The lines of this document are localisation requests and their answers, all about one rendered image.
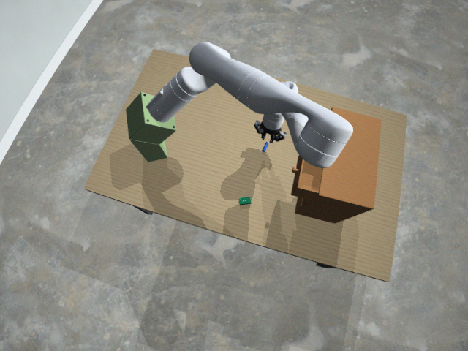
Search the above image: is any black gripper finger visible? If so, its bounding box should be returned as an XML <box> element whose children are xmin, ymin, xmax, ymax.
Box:
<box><xmin>269</xmin><ymin>131</ymin><xmax>287</xmax><ymax>143</ymax></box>
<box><xmin>254</xmin><ymin>121</ymin><xmax>266</xmax><ymax>140</ymax></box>

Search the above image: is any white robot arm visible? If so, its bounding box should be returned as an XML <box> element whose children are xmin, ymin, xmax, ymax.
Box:
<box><xmin>146</xmin><ymin>42</ymin><xmax>353</xmax><ymax>168</ymax></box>

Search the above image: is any small brown wooden chest of drawers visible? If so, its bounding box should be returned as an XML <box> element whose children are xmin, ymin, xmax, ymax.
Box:
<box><xmin>295</xmin><ymin>107</ymin><xmax>381</xmax><ymax>224</ymax></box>

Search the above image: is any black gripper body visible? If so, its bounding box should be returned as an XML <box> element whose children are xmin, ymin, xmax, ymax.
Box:
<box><xmin>260</xmin><ymin>122</ymin><xmax>282</xmax><ymax>135</ymax></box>

